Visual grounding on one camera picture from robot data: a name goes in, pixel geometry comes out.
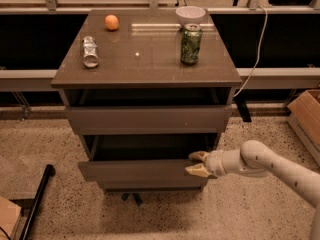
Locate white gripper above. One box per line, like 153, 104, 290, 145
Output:
185, 150, 227, 178

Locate grey drawer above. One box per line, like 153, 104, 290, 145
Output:
78, 133, 219, 192
65, 105, 231, 135

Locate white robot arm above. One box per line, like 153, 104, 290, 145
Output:
185, 140, 320, 240

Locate grey top drawer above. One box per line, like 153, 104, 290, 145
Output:
65, 105, 231, 135

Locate grey drawer cabinet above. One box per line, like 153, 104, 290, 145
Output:
50, 9, 243, 194

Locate cardboard box right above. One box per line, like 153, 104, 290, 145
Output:
288, 89, 320, 165

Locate cardboard box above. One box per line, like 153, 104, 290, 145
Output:
0, 196, 21, 240
288, 89, 320, 165

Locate grey metal railing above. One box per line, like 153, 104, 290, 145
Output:
0, 67, 320, 92

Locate green soda can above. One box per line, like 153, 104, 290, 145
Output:
181, 24, 202, 65

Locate white bowl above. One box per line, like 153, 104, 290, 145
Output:
176, 6, 206, 26

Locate lying silver can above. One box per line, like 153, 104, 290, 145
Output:
82, 36, 99, 68

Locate black pole on floor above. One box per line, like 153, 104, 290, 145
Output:
19, 164, 55, 240

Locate orange fruit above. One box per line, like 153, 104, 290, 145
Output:
105, 15, 119, 31

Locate cardboard box bottom left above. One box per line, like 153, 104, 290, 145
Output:
0, 196, 21, 240

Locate white cable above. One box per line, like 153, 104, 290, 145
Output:
233, 5, 269, 98

